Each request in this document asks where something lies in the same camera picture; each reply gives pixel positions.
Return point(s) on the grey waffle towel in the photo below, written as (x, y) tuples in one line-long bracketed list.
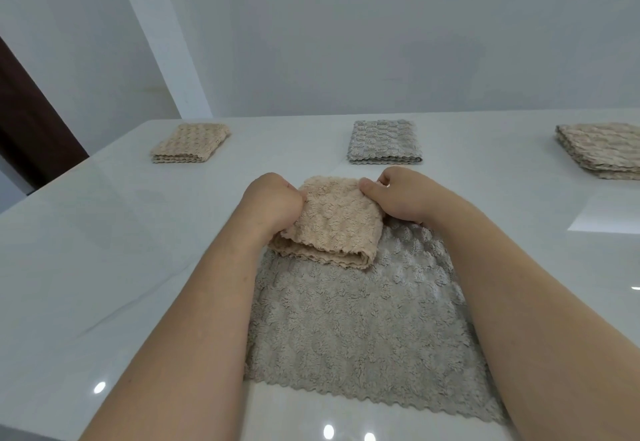
[(382, 141), (360, 331)]

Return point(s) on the white marble table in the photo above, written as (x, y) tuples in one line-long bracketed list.
[(125, 231)]

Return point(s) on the person's right forearm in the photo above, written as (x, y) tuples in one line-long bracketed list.
[(540, 336)]

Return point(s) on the person's left forearm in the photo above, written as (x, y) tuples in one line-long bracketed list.
[(190, 346)]

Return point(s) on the person's left hand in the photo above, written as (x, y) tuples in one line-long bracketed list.
[(270, 206)]

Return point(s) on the dark brown door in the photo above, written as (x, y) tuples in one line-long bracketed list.
[(35, 136)]

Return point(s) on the beige waffle towel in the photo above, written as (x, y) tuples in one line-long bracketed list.
[(192, 142), (600, 148), (335, 226)]

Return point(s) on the person's right hand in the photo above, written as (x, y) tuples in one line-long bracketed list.
[(410, 196)]

